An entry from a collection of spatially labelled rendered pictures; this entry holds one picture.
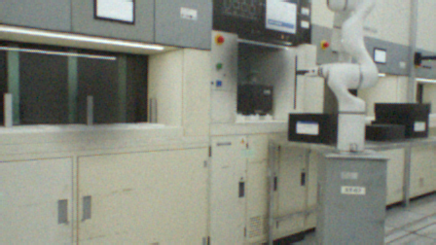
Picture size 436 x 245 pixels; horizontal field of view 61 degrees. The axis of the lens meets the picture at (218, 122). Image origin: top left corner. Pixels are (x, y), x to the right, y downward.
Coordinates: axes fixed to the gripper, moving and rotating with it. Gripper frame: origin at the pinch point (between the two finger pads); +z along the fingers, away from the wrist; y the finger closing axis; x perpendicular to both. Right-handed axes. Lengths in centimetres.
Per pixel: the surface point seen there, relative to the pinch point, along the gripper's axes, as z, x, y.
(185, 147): 16, -45, -77
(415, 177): 13, -92, 199
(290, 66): 22.5, 6.6, 14.9
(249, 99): 36.7, -17.5, -10.6
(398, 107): -26, -21, 76
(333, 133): -27.1, -36.7, -3.6
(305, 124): -13.1, -32.3, -11.8
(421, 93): 57, -3, 311
